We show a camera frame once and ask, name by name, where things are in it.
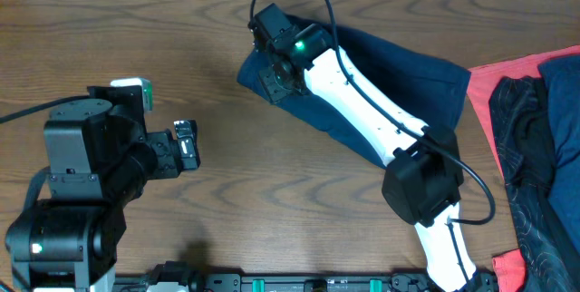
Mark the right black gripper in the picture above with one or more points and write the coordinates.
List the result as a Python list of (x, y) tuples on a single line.
[(274, 89)]

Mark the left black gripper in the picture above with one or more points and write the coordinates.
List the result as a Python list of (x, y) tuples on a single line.
[(173, 161)]

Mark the navy blue shorts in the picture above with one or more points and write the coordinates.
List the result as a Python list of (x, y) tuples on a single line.
[(427, 87)]

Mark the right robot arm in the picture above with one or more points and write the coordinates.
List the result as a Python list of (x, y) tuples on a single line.
[(423, 170)]

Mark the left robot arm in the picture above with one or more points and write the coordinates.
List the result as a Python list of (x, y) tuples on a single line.
[(101, 157)]

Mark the black patterned garment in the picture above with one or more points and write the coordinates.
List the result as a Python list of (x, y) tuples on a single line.
[(526, 154)]

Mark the blue garment in pile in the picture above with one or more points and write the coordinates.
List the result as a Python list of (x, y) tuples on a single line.
[(561, 76)]

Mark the red cloth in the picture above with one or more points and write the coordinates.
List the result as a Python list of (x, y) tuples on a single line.
[(509, 267)]

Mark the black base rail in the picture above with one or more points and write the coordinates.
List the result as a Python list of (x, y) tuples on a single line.
[(178, 276)]

